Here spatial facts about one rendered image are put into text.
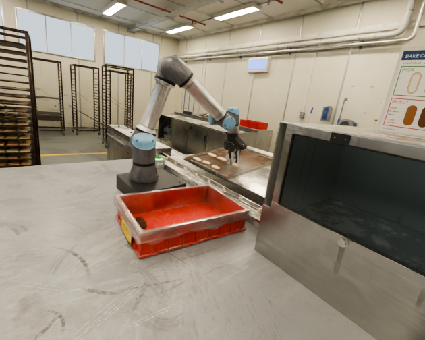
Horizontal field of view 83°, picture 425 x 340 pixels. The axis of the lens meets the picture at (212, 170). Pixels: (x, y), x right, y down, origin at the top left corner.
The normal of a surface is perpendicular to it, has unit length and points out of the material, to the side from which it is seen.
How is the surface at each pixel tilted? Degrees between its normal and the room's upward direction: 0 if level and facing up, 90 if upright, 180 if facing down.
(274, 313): 0
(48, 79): 90
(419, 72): 90
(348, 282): 89
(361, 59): 90
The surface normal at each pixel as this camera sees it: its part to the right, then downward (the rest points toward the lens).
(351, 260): -0.79, 0.11
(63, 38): 0.60, 0.29
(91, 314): 0.11, -0.95
